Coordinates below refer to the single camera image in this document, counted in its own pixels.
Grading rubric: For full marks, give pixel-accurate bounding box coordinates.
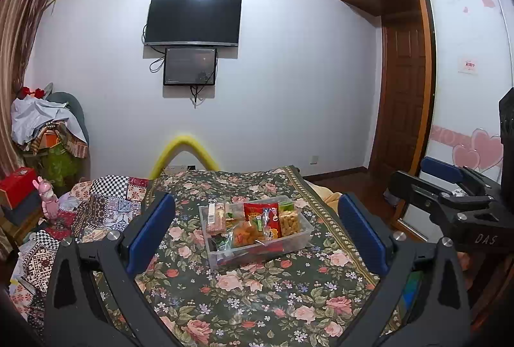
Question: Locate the green cat ear snack bag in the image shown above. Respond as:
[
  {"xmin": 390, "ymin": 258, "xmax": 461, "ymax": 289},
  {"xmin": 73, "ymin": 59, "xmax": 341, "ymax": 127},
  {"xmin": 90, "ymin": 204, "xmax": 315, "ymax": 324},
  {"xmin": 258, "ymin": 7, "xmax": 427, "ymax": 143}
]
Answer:
[{"xmin": 208, "ymin": 231, "xmax": 234, "ymax": 251}]

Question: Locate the floral green bedspread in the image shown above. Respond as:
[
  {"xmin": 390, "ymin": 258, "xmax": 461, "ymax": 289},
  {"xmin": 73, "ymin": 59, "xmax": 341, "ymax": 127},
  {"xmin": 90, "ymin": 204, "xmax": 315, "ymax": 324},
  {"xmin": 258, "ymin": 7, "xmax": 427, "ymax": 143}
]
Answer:
[{"xmin": 91, "ymin": 167, "xmax": 379, "ymax": 346}]

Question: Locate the patchwork checkered quilt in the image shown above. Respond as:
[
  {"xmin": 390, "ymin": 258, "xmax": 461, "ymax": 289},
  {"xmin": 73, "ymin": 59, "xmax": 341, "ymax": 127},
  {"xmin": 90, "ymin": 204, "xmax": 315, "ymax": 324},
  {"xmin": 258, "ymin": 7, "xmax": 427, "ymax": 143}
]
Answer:
[{"xmin": 8, "ymin": 175, "xmax": 150, "ymax": 337}]

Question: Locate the beige yellow blanket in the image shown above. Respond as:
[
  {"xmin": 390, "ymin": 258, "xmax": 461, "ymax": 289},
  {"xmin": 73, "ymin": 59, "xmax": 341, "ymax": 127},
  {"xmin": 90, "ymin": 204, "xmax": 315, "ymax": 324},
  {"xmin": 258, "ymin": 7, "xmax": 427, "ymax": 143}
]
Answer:
[{"xmin": 309, "ymin": 184, "xmax": 341, "ymax": 211}]

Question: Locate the pink plush toy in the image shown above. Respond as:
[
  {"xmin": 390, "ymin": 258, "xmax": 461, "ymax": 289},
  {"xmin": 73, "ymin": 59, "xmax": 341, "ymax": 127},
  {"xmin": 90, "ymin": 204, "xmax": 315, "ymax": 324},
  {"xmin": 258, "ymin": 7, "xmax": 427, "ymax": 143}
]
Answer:
[{"xmin": 32, "ymin": 177, "xmax": 59, "ymax": 219}]

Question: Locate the brown wooden door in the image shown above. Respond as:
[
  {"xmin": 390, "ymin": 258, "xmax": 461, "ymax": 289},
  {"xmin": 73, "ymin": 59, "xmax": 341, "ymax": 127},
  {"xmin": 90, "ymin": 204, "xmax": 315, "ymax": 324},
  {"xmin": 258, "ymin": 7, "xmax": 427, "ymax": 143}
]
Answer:
[{"xmin": 369, "ymin": 12, "xmax": 425, "ymax": 181}]

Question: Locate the red box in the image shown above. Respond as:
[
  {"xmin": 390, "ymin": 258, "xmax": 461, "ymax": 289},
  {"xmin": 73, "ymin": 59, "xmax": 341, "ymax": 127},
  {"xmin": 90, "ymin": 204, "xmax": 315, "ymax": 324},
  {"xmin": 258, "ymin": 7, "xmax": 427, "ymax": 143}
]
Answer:
[{"xmin": 0, "ymin": 167, "xmax": 37, "ymax": 210}]

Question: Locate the peanut snack bag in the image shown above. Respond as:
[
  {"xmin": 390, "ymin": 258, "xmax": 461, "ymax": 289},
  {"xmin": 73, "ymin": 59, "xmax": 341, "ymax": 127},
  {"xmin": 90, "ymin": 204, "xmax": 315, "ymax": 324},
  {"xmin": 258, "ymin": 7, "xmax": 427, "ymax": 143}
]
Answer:
[{"xmin": 279, "ymin": 211, "xmax": 301, "ymax": 238}]

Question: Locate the green snack packet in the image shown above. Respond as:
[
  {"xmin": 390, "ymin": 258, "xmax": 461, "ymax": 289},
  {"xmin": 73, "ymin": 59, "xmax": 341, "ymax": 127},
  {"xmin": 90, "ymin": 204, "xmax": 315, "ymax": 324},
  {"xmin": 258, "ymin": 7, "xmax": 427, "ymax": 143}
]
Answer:
[{"xmin": 279, "ymin": 200, "xmax": 295, "ymax": 212}]

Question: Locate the white sliding wardrobe door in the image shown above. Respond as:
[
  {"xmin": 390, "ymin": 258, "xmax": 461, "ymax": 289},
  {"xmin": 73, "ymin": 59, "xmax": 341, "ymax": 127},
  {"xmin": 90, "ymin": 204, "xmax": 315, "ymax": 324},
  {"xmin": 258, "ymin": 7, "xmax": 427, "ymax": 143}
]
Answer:
[{"xmin": 401, "ymin": 0, "xmax": 514, "ymax": 235}]

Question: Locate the barcode biscuit box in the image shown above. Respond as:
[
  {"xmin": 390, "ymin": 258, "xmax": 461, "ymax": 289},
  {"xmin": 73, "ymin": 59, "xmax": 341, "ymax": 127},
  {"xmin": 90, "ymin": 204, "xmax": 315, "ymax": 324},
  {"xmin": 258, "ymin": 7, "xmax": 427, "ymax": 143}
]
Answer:
[{"xmin": 206, "ymin": 203, "xmax": 226, "ymax": 236}]

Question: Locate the red snack bag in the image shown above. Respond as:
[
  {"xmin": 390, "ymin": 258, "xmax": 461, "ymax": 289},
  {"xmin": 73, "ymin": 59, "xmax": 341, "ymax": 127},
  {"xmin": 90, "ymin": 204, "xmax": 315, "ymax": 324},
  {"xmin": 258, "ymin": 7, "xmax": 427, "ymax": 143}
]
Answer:
[{"xmin": 244, "ymin": 203, "xmax": 281, "ymax": 241}]

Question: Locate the clear plastic storage bin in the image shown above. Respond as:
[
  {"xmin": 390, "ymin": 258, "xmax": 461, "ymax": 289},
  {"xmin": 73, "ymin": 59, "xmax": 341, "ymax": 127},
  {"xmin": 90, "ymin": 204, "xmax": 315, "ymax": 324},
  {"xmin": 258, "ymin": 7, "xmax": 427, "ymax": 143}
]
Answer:
[{"xmin": 199, "ymin": 196, "xmax": 314, "ymax": 271}]

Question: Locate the orange fried snack bag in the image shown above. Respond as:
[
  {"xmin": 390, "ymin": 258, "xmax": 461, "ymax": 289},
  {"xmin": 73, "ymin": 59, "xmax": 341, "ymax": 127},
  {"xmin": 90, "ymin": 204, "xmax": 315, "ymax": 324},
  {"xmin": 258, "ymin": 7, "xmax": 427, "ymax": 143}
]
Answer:
[{"xmin": 233, "ymin": 221, "xmax": 265, "ymax": 248}]

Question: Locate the pile of clothes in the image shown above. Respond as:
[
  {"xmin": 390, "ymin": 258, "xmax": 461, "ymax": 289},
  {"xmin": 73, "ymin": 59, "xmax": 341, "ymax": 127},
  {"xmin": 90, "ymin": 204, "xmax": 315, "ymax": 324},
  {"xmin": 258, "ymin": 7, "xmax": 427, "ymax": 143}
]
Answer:
[{"xmin": 11, "ymin": 83, "xmax": 90, "ymax": 193}]

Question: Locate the yellow foam tube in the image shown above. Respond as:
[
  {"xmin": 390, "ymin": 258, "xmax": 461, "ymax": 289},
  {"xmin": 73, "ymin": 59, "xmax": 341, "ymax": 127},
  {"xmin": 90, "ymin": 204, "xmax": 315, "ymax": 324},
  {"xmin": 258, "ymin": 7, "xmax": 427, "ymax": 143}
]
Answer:
[{"xmin": 148, "ymin": 134, "xmax": 222, "ymax": 180}]

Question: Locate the striped brown curtain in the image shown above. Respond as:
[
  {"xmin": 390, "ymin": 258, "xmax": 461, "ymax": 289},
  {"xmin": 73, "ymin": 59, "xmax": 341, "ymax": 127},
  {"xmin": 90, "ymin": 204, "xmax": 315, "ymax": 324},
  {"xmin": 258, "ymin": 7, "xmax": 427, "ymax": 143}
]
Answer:
[{"xmin": 1, "ymin": 0, "xmax": 48, "ymax": 178}]

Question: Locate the small wall monitor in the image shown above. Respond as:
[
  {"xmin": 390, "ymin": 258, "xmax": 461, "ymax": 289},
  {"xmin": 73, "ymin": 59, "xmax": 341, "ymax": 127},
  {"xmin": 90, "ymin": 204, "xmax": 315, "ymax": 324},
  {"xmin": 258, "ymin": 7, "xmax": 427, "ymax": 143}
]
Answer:
[{"xmin": 163, "ymin": 47, "xmax": 218, "ymax": 86}]

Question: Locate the large wall television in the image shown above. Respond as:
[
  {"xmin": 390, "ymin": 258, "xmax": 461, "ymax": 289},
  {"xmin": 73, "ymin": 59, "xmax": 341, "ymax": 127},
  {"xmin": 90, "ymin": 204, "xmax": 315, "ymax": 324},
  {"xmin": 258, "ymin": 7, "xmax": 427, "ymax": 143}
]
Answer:
[{"xmin": 144, "ymin": 0, "xmax": 242, "ymax": 47}]

